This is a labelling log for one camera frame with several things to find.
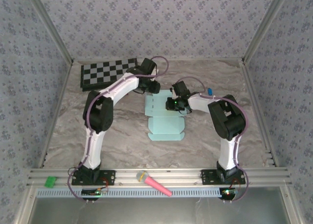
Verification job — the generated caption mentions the pink toy microphone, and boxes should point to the pink toy microphone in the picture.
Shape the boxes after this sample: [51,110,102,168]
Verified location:
[135,170,173,197]

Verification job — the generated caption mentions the grey slotted cable duct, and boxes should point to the grey slotted cable duct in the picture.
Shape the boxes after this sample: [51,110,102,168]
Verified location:
[36,187,224,198]

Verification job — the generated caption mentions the black and silver chessboard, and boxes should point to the black and silver chessboard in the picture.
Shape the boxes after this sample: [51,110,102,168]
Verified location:
[80,58,140,92]

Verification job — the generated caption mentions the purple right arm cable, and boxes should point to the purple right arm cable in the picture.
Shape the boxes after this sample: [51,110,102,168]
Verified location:
[175,76,250,202]

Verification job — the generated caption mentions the light teal paper box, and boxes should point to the light teal paper box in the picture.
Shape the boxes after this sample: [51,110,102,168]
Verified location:
[144,89,186,142]

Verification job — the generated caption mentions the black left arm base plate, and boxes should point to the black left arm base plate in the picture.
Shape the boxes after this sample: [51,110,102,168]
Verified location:
[71,169,116,186]

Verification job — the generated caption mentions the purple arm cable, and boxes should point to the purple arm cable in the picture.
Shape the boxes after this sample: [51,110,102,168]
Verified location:
[67,56,171,203]
[175,76,250,202]

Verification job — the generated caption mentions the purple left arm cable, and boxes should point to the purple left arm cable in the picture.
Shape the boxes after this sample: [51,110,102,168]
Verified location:
[67,56,171,203]

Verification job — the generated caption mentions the aluminium frame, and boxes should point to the aluminium frame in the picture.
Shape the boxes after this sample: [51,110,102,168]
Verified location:
[18,0,301,224]

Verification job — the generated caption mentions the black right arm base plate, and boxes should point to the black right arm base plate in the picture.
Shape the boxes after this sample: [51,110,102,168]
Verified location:
[201,169,246,185]

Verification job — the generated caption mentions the green toy block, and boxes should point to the green toy block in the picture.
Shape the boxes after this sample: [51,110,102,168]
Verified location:
[44,176,57,187]

